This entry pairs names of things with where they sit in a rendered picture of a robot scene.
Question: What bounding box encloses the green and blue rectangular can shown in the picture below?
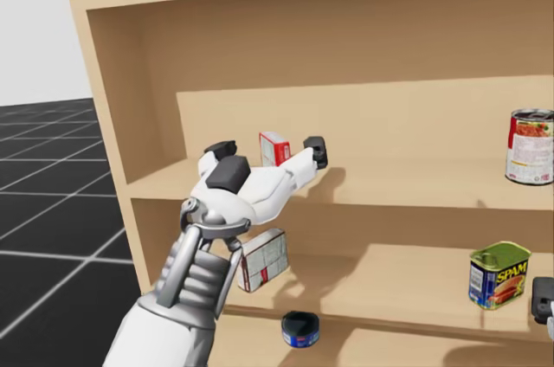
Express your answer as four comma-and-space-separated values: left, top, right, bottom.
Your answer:
467, 241, 533, 312

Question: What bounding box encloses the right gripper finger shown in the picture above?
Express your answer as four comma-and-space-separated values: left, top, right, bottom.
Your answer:
531, 276, 554, 342

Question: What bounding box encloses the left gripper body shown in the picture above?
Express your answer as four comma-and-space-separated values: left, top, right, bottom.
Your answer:
189, 155, 297, 224

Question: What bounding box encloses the blue flat can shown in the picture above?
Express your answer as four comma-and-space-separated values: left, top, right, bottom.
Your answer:
280, 311, 322, 351

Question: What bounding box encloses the brown and white carton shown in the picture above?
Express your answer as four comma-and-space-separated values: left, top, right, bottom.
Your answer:
236, 228, 290, 294

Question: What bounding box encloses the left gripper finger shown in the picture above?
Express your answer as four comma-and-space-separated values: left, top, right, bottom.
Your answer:
280, 135, 329, 189
197, 139, 238, 170

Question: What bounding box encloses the red and white can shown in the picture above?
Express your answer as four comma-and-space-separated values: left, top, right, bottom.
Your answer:
504, 107, 554, 187

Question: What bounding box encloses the pale wooden shelf unit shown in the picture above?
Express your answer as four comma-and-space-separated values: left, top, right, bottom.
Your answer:
68, 0, 554, 367

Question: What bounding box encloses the red and white carton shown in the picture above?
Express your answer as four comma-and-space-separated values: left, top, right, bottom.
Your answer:
258, 130, 292, 168

